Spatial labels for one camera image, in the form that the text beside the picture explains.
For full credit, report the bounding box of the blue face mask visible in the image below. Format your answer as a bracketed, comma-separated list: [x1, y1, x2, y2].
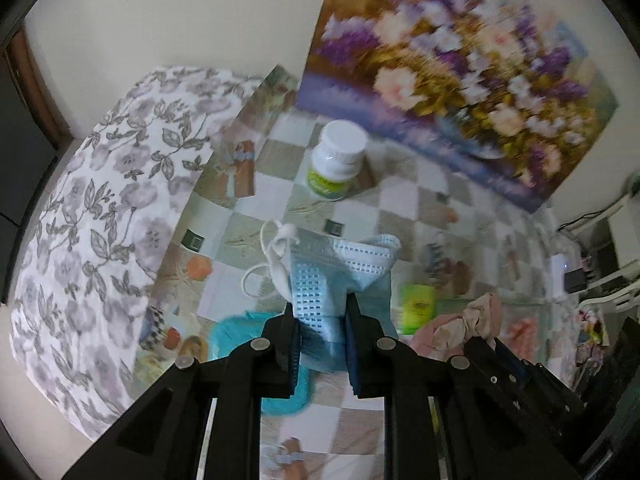
[241, 219, 402, 371]

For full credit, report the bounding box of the printed plastic table cover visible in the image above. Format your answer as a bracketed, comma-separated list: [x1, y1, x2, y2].
[132, 64, 586, 480]

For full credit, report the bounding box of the white pill bottle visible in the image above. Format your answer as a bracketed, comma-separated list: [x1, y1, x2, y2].
[306, 120, 367, 202]

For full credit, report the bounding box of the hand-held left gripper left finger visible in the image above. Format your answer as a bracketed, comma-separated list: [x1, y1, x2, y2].
[62, 304, 302, 480]

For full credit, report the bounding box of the teal plastic box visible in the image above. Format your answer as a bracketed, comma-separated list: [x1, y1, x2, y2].
[207, 310, 346, 417]

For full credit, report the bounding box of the green packet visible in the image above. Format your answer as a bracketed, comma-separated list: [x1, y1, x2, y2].
[400, 284, 436, 335]

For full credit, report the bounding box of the white plastic chair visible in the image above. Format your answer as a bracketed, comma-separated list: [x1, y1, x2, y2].
[580, 175, 640, 311]

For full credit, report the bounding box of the grey floral cloth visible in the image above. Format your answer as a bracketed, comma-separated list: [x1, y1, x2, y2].
[10, 65, 266, 443]

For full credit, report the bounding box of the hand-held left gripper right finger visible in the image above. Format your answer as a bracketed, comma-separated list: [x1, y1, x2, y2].
[344, 294, 556, 480]

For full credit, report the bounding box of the dusty pink cloth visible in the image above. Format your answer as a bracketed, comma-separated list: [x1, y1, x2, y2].
[410, 292, 503, 361]

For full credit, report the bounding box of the floral painting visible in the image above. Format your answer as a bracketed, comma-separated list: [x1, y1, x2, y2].
[296, 0, 618, 214]

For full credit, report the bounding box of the white power strip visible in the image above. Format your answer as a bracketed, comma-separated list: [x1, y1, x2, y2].
[549, 252, 568, 301]

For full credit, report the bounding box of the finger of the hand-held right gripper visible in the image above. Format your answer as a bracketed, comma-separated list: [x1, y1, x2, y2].
[464, 336, 533, 383]

